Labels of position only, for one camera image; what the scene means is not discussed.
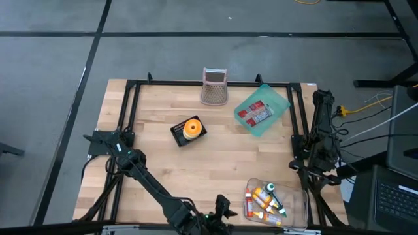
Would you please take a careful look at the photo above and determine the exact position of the white cable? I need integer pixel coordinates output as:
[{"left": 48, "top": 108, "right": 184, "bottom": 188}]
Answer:
[{"left": 339, "top": 102, "right": 418, "bottom": 144}]

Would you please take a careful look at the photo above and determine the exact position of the red icing bottle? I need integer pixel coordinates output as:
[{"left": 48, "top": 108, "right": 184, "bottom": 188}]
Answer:
[{"left": 244, "top": 187, "right": 255, "bottom": 218}]

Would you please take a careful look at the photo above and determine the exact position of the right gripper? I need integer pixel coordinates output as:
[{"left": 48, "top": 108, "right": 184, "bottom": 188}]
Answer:
[{"left": 289, "top": 148, "right": 342, "bottom": 187}]

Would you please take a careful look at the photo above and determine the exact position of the teal plastic bin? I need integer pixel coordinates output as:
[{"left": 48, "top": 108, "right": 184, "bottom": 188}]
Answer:
[{"left": 233, "top": 83, "right": 291, "bottom": 138}]

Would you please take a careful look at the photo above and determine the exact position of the black laptop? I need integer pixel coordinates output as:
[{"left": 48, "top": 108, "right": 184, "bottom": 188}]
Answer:
[{"left": 347, "top": 164, "right": 418, "bottom": 235}]

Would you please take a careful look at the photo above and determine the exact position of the yellow icing bottle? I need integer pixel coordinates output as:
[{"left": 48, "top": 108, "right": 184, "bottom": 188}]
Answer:
[
  {"left": 253, "top": 186, "right": 274, "bottom": 205},
  {"left": 253, "top": 195, "right": 277, "bottom": 215}
]

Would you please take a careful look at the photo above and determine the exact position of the black floor cable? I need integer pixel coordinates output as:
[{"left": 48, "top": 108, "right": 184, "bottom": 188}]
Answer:
[{"left": 336, "top": 132, "right": 418, "bottom": 149}]

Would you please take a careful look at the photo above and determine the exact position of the black aluminium table frame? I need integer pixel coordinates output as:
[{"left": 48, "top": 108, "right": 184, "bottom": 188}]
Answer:
[{"left": 73, "top": 72, "right": 349, "bottom": 229}]

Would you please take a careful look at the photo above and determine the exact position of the orange toy donut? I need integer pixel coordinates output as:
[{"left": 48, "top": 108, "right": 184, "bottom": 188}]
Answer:
[{"left": 182, "top": 118, "right": 202, "bottom": 138}]

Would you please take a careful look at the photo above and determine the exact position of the black plastic basket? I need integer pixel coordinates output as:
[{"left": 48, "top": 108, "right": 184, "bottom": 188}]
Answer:
[{"left": 169, "top": 114, "right": 208, "bottom": 148}]

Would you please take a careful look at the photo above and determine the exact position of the clear plastic bin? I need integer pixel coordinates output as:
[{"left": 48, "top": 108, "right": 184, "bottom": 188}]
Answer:
[{"left": 242, "top": 177, "right": 310, "bottom": 229}]

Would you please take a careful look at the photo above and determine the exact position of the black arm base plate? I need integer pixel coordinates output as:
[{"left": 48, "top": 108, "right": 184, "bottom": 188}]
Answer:
[
  {"left": 88, "top": 130, "right": 135, "bottom": 157},
  {"left": 291, "top": 134, "right": 339, "bottom": 161}
]

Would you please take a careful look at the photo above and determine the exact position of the red cracker package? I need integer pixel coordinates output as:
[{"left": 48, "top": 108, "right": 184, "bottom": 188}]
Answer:
[{"left": 236, "top": 99, "right": 274, "bottom": 128}]

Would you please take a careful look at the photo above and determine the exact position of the metal box grater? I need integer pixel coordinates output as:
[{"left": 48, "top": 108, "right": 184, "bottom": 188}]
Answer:
[{"left": 199, "top": 67, "right": 229, "bottom": 106}]

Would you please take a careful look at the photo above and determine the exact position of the dark furniture foot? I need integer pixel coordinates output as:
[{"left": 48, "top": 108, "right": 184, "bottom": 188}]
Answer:
[{"left": 0, "top": 142, "right": 26, "bottom": 157}]

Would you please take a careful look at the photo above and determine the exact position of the silver aluminium rail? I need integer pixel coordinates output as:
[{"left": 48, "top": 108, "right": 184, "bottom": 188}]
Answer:
[{"left": 101, "top": 224, "right": 323, "bottom": 235}]

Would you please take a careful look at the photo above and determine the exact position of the yellow extension cable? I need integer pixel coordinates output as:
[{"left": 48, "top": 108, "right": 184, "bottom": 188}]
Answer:
[{"left": 338, "top": 84, "right": 418, "bottom": 118}]

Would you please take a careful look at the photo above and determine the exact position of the black desk frame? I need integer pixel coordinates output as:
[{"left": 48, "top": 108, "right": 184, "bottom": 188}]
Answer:
[{"left": 352, "top": 0, "right": 418, "bottom": 89}]

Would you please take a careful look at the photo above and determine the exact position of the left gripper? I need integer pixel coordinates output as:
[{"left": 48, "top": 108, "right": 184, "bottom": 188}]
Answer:
[{"left": 192, "top": 194, "right": 238, "bottom": 235}]

